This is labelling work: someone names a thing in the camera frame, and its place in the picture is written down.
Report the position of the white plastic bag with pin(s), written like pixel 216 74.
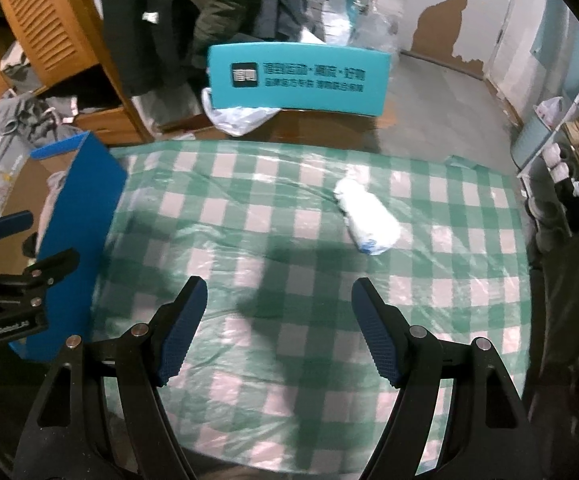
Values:
pixel 234 112

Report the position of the white sock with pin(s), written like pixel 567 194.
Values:
pixel 367 222

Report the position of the pile of grey clothes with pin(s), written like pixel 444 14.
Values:
pixel 29 115

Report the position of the grey fleece cloth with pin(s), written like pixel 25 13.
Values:
pixel 58 182

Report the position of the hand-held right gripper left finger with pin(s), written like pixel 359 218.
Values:
pixel 182 332

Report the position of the teal printed box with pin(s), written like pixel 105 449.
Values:
pixel 297 80

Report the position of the wooden cabinet with louvered door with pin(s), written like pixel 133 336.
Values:
pixel 64 45

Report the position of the dark green hanging jacket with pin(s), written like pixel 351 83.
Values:
pixel 224 5

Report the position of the shoe rack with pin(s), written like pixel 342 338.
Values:
pixel 569 170

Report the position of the blue plastic bags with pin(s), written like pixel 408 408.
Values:
pixel 354 5

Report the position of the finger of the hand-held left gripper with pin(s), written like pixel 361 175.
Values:
pixel 11 224
pixel 44 267

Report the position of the black hanging jacket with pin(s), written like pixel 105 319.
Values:
pixel 129 25

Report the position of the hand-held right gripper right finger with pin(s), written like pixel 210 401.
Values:
pixel 377 332

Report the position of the cardboard box with blue outside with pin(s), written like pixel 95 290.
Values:
pixel 79 210

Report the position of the green white checked tablecloth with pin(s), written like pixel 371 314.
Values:
pixel 319 285

